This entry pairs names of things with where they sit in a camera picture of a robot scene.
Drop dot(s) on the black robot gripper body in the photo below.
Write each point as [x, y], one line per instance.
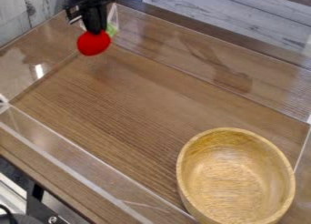
[74, 8]

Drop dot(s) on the clear acrylic enclosure walls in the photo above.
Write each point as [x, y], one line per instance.
[94, 125]

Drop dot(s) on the oval wooden bowl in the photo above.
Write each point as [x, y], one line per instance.
[235, 178]

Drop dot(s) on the black metal bracket with bolt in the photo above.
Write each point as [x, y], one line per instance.
[38, 210]

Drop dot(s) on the red plush strawberry toy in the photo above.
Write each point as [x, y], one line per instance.
[92, 44]

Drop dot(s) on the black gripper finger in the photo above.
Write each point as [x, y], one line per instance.
[95, 19]

